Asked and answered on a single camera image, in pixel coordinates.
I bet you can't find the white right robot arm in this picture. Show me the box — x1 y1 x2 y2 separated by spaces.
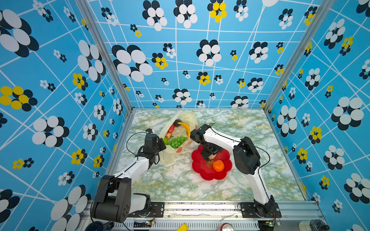
190 124 281 218

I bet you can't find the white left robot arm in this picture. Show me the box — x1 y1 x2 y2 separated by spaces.
90 134 166 223

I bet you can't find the metal can top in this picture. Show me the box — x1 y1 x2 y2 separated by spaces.
216 223 235 231

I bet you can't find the translucent printed plastic bag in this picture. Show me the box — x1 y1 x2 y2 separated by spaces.
159 111 198 165

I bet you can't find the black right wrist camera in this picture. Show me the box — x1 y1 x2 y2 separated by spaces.
190 124 211 144

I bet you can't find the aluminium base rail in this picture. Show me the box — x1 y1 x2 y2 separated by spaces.
77 200 329 231

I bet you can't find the green grape bunch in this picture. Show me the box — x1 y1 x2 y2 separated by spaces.
168 136 188 149

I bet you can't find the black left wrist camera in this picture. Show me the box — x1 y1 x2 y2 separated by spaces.
143 129 159 155

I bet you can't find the aluminium corner post right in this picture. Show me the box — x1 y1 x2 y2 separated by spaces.
264 0 335 114

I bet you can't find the yellow banana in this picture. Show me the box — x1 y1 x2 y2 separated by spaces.
178 122 191 138

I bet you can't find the red fruit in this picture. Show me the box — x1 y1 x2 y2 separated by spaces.
168 125 175 133

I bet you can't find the red flower-shaped plate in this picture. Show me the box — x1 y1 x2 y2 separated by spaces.
191 145 233 181

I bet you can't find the aluminium corner post left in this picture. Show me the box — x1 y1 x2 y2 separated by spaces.
76 0 133 114

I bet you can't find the dark purple fruit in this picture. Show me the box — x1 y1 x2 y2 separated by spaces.
173 119 181 125

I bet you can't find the yellow tag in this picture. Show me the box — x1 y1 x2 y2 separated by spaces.
177 223 188 231

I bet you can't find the orange tangerine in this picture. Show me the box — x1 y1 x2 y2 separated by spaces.
213 160 225 172

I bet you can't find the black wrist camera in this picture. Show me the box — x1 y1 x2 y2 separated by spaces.
190 124 211 144
143 129 159 155

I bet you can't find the aluminium corner post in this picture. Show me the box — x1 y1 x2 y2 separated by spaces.
264 0 335 114
76 0 133 114

